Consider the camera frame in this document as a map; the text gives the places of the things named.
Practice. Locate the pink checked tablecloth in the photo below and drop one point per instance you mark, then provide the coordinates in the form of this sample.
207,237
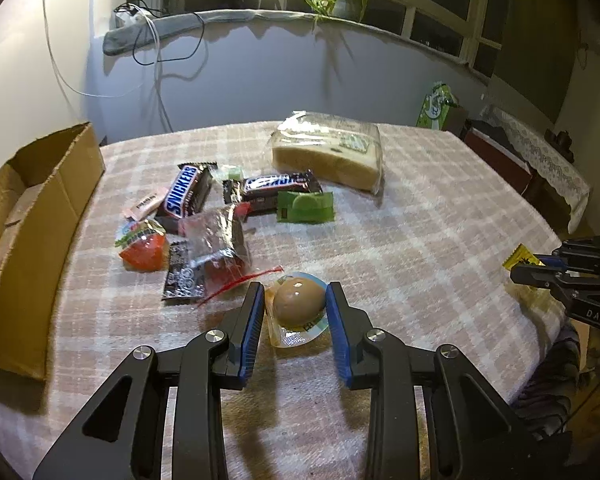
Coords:
430,210

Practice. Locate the brown chocolate bar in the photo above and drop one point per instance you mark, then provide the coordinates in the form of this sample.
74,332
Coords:
182,195
275,183

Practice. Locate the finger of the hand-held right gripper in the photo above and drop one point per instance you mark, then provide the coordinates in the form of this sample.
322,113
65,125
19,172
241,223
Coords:
582,250
535,276

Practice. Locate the yellow snack packet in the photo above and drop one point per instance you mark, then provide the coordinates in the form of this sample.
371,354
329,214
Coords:
520,258

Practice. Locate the black cookie packet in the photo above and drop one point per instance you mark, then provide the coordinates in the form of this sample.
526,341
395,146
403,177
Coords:
180,275

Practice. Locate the small green candy packet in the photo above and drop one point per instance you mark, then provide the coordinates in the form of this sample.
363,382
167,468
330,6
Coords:
233,172

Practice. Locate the packaged braised egg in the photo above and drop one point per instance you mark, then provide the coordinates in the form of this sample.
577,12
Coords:
297,300

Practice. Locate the green gift bag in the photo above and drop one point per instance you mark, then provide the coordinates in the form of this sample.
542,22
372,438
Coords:
432,107

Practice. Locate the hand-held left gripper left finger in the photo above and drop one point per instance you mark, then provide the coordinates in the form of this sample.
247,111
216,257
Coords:
247,330

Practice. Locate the red jelly cup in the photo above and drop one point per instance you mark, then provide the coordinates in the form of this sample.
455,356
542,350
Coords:
142,254

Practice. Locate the bagged bread loaf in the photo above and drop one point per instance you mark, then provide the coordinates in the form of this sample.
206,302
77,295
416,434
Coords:
325,160

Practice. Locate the grey windowsill cushion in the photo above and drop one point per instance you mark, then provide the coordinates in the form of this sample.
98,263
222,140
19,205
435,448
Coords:
180,25

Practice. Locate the cardboard box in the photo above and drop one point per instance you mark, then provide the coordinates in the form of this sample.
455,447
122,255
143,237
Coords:
30,260

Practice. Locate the green snack packet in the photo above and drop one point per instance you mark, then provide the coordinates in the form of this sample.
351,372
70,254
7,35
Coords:
305,207

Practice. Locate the white lace cloth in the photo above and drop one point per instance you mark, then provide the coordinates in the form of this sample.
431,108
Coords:
540,155

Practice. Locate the pink snack packet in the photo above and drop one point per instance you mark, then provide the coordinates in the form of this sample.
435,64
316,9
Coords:
145,205

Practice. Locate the white framed window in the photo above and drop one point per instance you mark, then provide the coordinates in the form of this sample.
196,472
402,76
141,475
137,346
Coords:
430,5

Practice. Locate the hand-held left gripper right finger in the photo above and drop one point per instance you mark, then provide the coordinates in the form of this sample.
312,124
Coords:
337,332

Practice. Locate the clear bag of red snack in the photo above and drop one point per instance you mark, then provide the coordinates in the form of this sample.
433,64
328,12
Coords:
215,235

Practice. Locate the white power adapter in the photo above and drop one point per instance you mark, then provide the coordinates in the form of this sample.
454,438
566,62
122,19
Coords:
127,16

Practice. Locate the dark wooden cabinet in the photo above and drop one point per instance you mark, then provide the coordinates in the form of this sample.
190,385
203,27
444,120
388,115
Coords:
500,157

